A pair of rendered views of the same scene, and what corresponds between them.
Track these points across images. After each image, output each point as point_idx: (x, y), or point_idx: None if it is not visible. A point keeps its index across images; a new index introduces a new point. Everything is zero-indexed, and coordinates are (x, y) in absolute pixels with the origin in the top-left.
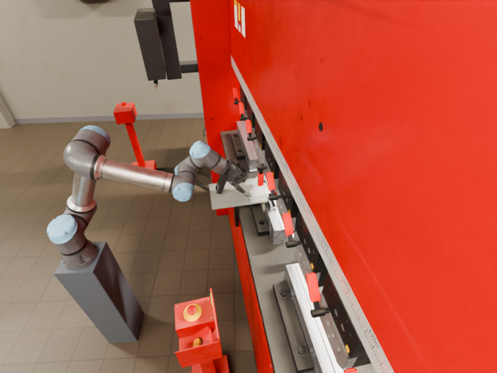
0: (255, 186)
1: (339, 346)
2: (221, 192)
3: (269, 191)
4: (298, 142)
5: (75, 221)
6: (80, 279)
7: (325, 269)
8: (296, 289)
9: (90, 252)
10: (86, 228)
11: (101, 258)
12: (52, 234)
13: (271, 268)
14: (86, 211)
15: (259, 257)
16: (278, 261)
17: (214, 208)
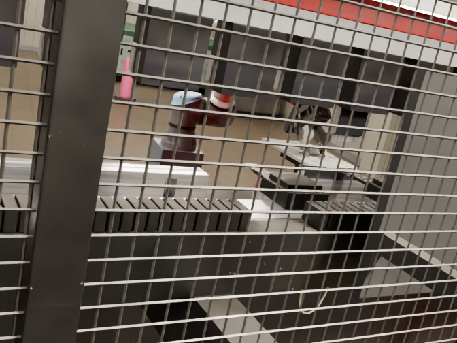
0: (330, 161)
1: None
2: (286, 128)
3: (330, 167)
4: None
5: (196, 99)
6: (156, 156)
7: (137, 37)
8: (163, 166)
9: (181, 139)
10: (200, 119)
11: (183, 157)
12: (175, 93)
13: (206, 197)
14: (213, 103)
15: (219, 192)
16: None
17: (263, 139)
